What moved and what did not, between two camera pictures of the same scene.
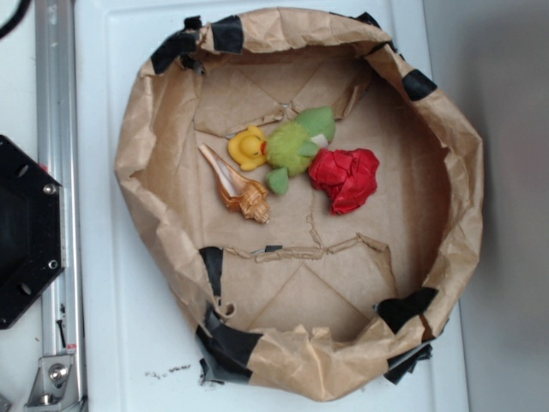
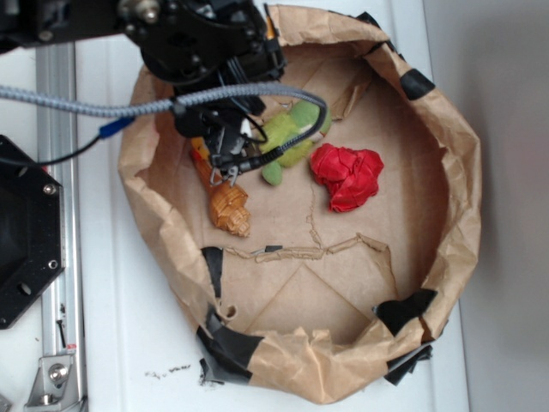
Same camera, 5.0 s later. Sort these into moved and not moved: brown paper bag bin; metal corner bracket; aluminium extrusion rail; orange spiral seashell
Moved: orange spiral seashell
Not moved: metal corner bracket; brown paper bag bin; aluminium extrusion rail
